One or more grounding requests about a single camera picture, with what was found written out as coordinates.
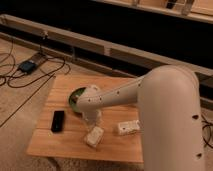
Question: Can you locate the white sponge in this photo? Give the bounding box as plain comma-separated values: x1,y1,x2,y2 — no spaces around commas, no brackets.
84,126,104,148

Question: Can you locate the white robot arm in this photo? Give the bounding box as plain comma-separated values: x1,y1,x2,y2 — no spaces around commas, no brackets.
77,65,205,171

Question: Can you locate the green ceramic bowl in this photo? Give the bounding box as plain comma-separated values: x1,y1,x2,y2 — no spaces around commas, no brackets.
68,87,85,113

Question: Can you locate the white plastic bottle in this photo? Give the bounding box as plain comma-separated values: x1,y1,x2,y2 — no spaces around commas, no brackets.
117,120,140,135

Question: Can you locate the wooden table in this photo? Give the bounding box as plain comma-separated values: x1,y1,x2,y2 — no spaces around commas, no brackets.
27,75,143,163

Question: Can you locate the black smartphone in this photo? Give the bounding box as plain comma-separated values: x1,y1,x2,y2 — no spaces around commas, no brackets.
51,111,65,133

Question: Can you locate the blue power adapter box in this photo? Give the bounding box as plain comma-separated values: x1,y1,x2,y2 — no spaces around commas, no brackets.
18,61,36,74

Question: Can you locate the black floor cable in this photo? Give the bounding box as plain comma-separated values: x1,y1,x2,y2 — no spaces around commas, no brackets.
0,39,72,128

